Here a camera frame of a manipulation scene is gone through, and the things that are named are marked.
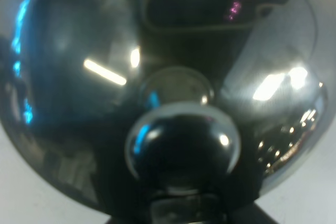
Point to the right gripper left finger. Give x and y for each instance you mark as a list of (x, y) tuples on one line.
[(127, 214)]

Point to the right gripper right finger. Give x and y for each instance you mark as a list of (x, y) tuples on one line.
[(248, 214)]

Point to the stainless steel teapot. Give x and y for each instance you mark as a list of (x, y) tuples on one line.
[(180, 102)]

